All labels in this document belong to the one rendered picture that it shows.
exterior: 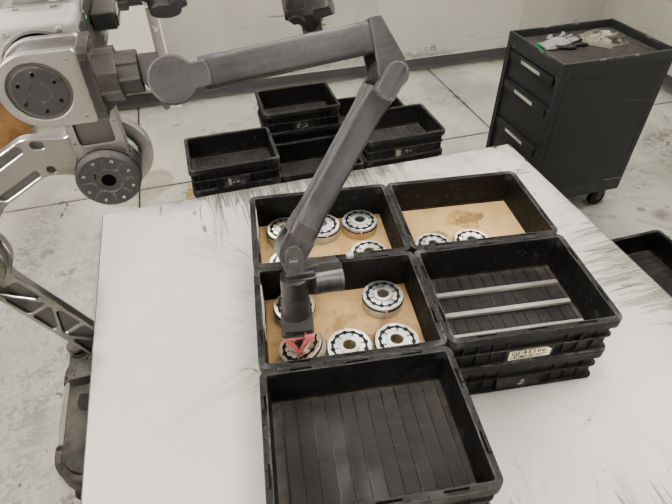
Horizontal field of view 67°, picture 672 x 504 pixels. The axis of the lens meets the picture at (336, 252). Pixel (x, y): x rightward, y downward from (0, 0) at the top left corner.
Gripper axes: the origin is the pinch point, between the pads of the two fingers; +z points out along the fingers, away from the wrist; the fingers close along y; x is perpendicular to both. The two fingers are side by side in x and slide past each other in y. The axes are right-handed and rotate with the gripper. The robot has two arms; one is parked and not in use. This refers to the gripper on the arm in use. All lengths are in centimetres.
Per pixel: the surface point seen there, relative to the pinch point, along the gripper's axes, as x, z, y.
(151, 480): 33.9, 20.2, -16.8
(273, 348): 5.7, 5.4, 3.5
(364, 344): -14.8, 1.9, -1.2
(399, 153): -59, 29, 136
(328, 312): -8.4, 4.6, 12.5
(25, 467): 99, 89, 33
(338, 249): -14.3, 3.1, 35.3
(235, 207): 16, 14, 78
